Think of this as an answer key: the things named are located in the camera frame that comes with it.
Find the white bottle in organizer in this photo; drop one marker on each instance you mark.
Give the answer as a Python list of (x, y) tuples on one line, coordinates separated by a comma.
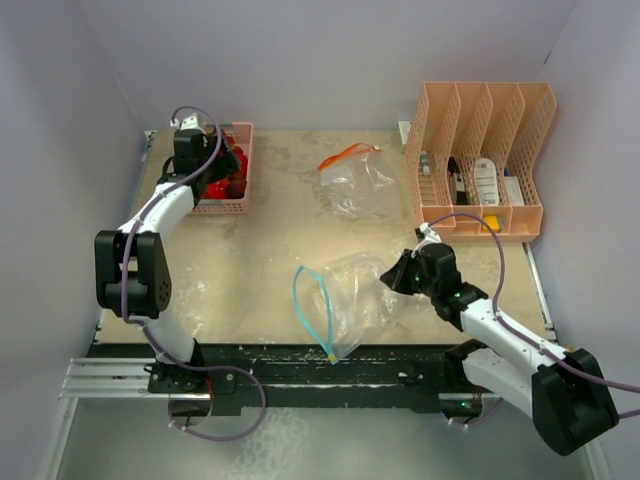
[(486, 180)]

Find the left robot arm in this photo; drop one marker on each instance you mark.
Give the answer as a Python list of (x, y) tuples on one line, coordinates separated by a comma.
[(131, 269)]

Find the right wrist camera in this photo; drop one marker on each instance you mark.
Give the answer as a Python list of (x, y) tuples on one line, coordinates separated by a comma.
[(426, 235)]

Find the orange zip bag with apples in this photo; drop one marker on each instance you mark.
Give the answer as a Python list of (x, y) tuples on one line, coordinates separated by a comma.
[(359, 183)]

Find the white box behind organizer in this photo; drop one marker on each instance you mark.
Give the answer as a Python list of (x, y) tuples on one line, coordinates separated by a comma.
[(404, 127)]

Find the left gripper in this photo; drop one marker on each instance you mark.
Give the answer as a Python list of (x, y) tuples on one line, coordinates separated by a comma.
[(227, 163)]

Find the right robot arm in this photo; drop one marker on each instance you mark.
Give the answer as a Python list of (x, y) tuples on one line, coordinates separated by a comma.
[(562, 392)]

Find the orange desk file organizer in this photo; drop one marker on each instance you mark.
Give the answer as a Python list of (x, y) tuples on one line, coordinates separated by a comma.
[(506, 122)]

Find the dark red fake apple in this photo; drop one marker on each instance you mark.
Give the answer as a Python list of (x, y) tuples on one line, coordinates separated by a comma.
[(218, 190)]

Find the white box in organizer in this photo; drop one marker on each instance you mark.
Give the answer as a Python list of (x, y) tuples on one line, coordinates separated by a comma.
[(513, 190)]

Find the pink perforated plastic basket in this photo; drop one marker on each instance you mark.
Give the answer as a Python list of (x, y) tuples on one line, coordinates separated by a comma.
[(239, 137)]

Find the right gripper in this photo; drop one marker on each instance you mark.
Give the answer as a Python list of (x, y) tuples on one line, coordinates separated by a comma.
[(396, 276)]

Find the blue zip bag small fruits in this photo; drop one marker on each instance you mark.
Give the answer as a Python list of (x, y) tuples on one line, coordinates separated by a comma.
[(344, 304)]

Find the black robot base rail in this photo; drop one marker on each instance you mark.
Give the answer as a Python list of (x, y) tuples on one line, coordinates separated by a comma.
[(421, 378)]

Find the dark red fake fig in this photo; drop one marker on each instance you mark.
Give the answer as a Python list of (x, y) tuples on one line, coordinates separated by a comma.
[(236, 189)]

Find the black item in organizer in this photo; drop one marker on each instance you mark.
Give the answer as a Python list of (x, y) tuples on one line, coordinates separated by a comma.
[(456, 183)]

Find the aluminium frame rail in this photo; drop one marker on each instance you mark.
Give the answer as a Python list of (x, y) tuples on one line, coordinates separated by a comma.
[(107, 378)]

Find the small green capped bottle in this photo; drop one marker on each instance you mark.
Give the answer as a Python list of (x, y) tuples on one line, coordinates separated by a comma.
[(424, 163)]

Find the yellow object in organizer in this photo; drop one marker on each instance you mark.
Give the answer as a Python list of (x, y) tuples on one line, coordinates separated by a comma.
[(493, 222)]

